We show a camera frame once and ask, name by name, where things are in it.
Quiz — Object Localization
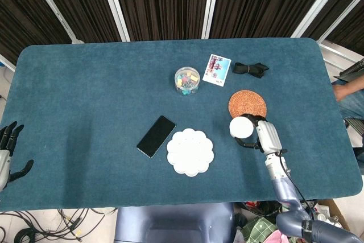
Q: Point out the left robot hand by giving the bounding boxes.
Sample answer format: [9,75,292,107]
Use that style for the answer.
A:
[0,121,34,192]

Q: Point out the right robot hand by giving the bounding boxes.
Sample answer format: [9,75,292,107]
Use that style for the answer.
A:
[234,114,283,154]

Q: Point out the white paper cup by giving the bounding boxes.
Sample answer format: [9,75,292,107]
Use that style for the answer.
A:
[229,117,254,139]

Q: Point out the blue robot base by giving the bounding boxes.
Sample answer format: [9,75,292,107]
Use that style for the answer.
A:
[114,202,236,243]

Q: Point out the orange woven coaster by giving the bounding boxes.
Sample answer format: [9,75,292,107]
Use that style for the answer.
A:
[228,90,268,120]

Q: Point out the white flower-shaped palette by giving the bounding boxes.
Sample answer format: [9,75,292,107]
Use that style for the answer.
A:
[166,128,214,178]

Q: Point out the printed photo card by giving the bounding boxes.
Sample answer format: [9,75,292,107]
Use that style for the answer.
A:
[202,53,232,87]

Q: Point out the green checked cloth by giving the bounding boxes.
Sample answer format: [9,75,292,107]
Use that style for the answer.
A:
[241,216,281,243]

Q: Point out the person in jeans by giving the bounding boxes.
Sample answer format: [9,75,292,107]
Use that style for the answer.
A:
[331,57,364,149]

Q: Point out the clear jar of coloured clips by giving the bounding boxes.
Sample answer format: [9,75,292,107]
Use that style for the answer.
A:
[174,67,201,96]

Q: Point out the pink cloth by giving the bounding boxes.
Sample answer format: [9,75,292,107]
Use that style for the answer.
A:
[263,229,288,243]

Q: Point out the cardboard box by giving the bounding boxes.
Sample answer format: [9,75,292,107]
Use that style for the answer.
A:
[312,199,351,232]

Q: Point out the black smartphone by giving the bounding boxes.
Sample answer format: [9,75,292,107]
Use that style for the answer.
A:
[136,115,177,159]

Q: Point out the blue table mat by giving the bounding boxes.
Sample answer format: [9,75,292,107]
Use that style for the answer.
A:
[0,37,363,212]

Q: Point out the dark slatted partition screen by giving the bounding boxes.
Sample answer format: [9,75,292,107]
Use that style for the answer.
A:
[0,0,364,66]

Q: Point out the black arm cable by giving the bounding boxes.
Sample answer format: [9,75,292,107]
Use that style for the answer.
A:
[277,149,314,221]

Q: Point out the black folded strap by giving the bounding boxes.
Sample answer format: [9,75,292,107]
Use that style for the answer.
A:
[233,61,270,79]

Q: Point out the black floor cables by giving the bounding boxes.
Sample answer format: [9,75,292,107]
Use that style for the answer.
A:
[0,208,117,243]

